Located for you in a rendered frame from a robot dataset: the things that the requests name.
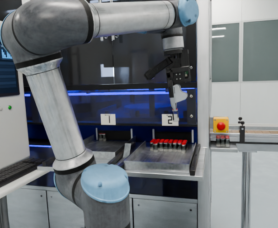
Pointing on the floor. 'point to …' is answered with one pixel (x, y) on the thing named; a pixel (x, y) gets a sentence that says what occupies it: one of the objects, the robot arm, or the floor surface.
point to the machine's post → (203, 107)
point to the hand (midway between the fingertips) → (173, 106)
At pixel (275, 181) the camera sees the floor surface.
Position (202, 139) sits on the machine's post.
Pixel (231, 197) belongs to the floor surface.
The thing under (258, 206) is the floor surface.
